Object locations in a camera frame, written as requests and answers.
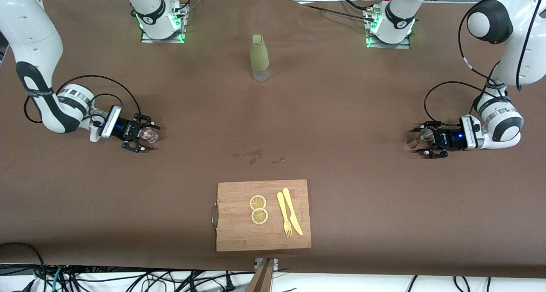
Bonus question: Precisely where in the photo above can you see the brown table cloth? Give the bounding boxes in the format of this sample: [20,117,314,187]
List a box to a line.
[0,0,546,280]

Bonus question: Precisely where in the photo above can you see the black base power cable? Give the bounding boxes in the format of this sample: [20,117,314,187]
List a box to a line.
[296,0,377,23]

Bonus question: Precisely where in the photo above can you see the wooden post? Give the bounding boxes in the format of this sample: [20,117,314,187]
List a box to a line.
[247,258,276,292]

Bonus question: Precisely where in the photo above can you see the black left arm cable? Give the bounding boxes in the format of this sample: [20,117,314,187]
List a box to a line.
[424,0,546,126]

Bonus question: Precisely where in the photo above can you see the steel jigger measuring cup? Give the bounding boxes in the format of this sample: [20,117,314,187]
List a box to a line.
[407,128,434,149]

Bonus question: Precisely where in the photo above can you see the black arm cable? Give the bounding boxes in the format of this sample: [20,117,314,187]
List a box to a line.
[23,74,143,124]
[424,0,546,126]

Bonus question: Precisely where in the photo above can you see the yellow plastic fork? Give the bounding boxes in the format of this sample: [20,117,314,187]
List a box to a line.
[277,192,293,238]

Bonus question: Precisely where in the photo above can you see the wooden cutting board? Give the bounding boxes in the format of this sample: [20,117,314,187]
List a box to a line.
[212,179,312,252]

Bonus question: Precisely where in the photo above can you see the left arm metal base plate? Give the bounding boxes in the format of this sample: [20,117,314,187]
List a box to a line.
[366,8,411,49]

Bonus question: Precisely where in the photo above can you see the green sleeved glass bottle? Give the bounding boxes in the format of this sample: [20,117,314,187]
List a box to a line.
[250,34,270,82]

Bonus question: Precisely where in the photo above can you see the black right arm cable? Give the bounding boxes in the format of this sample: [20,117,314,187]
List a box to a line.
[23,74,143,124]

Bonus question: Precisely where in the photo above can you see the black floor cable loop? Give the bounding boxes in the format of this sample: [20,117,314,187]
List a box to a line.
[0,242,47,292]

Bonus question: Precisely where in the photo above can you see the yellow plastic knife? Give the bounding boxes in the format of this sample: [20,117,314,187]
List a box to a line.
[282,188,304,236]

